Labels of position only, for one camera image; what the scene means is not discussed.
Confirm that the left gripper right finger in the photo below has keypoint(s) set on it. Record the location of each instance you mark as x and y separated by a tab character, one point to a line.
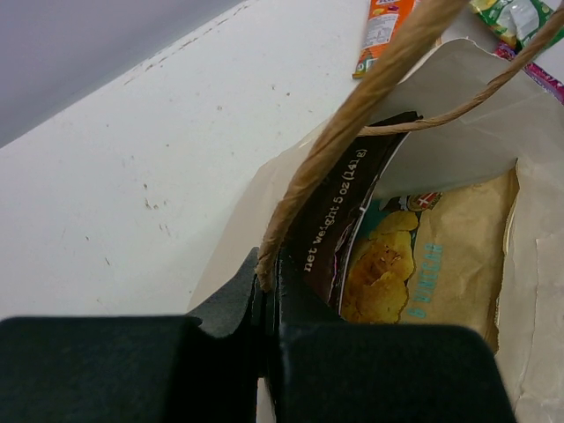
334	371

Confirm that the green snack packet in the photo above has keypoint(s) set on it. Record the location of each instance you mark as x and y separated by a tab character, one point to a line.
514	22

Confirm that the yellow chips bag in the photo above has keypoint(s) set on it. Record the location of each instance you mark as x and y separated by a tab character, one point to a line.
433	258

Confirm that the orange snack packet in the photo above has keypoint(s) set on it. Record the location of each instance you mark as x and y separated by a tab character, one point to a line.
383	20

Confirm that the brown paper bag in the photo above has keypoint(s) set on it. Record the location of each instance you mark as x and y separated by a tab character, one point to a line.
521	122

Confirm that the purple Fox's candy bag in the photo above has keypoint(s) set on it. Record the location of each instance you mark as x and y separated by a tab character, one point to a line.
539	75

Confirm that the dark brown snack bag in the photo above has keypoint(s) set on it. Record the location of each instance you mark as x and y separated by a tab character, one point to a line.
320	240

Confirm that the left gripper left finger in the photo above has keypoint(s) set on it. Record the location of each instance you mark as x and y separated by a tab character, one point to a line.
197	367

